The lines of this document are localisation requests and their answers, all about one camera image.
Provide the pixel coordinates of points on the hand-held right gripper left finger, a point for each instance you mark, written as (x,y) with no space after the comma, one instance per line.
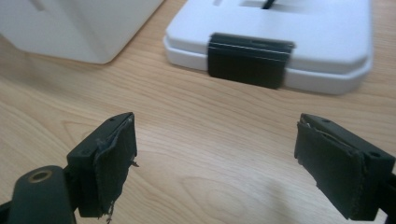
(106,168)

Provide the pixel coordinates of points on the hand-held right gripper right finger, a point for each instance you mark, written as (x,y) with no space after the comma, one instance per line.
(336,165)

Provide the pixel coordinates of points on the white lidded plastic box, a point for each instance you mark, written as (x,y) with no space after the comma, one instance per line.
(327,34)

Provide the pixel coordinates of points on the black box latch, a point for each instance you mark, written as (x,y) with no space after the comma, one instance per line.
(249,62)

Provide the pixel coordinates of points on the white plastic container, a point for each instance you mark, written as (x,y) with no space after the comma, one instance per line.
(74,28)

